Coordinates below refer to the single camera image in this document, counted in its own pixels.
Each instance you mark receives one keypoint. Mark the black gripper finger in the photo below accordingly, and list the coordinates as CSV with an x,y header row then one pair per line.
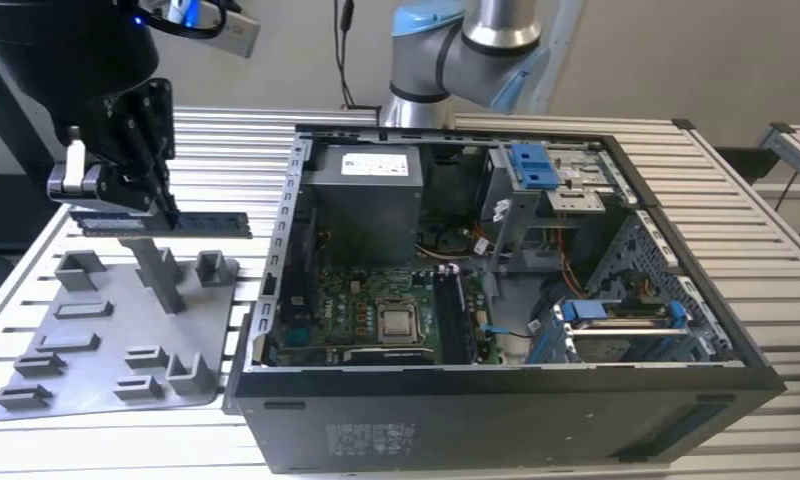
x,y
140,130

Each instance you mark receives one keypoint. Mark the black case fan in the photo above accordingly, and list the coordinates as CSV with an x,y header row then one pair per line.
x,y
301,270

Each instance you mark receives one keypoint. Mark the grey power supply unit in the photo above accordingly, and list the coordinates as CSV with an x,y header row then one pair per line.
x,y
360,220

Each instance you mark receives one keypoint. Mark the grey parts rack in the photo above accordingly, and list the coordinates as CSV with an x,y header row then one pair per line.
x,y
126,330

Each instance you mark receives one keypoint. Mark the green motherboard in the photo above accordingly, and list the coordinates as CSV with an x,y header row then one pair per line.
x,y
346,300

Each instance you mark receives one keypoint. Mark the silver CPU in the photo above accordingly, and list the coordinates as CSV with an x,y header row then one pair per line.
x,y
398,323

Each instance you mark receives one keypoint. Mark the black graphics card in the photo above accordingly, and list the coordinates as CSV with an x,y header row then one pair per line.
x,y
386,355

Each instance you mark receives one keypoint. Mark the blue plastic drive latch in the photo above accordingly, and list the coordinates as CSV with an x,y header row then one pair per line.
x,y
533,165

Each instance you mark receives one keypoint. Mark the grey metal drive cage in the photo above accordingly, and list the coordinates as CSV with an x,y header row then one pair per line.
x,y
576,201

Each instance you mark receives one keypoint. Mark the black PC case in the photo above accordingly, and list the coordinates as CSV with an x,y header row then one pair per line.
x,y
440,425

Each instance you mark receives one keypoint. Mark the hard disk in blue carrier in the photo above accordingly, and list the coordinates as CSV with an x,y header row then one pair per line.
x,y
583,310

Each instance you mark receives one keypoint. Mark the metal slat side table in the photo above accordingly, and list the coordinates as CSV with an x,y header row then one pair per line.
x,y
789,145

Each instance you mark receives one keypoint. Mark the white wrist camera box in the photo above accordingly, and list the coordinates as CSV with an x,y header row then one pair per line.
x,y
73,182

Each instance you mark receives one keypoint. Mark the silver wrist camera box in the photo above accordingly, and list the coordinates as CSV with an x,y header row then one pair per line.
x,y
233,30

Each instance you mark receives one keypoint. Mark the black furniture frame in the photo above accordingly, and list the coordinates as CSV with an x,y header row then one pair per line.
x,y
6,220

